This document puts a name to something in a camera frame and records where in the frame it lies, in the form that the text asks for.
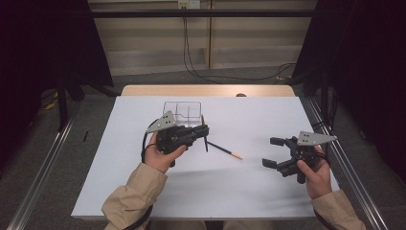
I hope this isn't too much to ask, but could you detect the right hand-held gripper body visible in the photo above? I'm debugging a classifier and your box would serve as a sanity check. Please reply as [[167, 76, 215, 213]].
[[277, 130, 338, 185]]

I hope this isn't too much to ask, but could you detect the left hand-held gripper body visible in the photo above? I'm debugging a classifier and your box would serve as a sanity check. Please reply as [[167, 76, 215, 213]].
[[147, 110, 194, 156]]

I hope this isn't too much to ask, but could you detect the black pencil with orange end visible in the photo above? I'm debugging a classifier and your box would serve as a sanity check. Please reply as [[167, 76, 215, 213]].
[[207, 140, 243, 161], [200, 114, 209, 153]]

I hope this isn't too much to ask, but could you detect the clear plastic organizer box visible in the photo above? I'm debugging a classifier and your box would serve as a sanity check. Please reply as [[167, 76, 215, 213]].
[[162, 101, 203, 127]]

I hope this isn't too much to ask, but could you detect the person's left hand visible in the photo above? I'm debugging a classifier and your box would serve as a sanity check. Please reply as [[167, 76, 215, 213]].
[[144, 132, 188, 174]]

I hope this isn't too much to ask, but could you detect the person's right hand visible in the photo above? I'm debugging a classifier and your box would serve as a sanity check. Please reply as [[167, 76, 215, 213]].
[[296, 145, 333, 200]]

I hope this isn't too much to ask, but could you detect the wooden table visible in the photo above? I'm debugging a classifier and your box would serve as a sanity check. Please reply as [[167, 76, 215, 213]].
[[120, 83, 296, 98]]

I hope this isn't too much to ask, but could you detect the white table sheet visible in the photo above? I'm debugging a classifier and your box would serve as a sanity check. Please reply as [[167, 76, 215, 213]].
[[70, 95, 341, 220]]

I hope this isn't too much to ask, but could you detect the black metal stand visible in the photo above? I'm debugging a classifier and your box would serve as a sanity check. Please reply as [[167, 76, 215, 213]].
[[320, 68, 330, 127], [56, 75, 70, 132]]

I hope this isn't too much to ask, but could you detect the black curtain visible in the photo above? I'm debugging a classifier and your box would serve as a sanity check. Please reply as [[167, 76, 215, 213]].
[[291, 0, 406, 183], [0, 0, 115, 167]]

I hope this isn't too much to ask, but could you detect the black horizontal bar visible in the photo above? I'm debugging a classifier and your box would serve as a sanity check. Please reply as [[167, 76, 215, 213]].
[[90, 9, 317, 18]]

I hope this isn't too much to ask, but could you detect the right hand-held gripper black cable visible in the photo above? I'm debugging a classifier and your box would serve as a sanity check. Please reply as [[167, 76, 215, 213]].
[[314, 150, 331, 168]]

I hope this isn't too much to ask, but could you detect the hand-held gripper black cable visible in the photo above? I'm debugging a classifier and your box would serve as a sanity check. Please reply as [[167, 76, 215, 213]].
[[123, 118, 161, 230], [314, 150, 331, 168]]

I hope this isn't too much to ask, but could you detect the left hand-held gripper black cable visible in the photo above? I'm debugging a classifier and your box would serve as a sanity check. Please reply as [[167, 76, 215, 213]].
[[123, 118, 161, 230]]

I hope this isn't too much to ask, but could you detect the black wall cable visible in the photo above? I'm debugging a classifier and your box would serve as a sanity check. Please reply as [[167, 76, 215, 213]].
[[185, 15, 296, 81], [182, 15, 224, 85]]

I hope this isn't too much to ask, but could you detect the aluminium frame rail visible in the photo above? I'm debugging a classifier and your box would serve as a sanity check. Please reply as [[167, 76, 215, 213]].
[[6, 103, 81, 230], [305, 97, 390, 230]]

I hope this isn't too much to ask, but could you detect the white wall socket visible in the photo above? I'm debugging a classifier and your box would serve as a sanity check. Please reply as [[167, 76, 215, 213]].
[[177, 0, 201, 10]]

